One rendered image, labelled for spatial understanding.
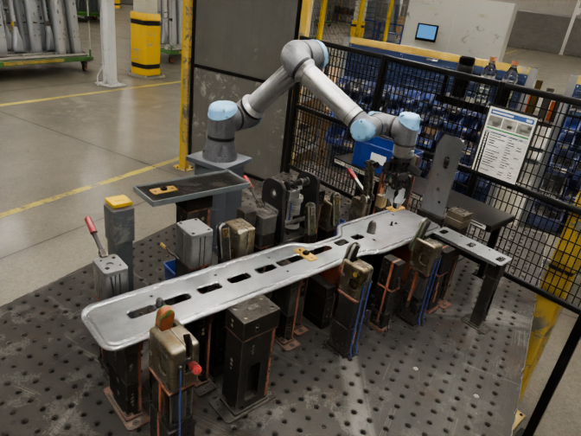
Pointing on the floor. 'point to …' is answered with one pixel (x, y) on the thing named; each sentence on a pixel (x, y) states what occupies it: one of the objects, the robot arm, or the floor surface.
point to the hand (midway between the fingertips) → (396, 203)
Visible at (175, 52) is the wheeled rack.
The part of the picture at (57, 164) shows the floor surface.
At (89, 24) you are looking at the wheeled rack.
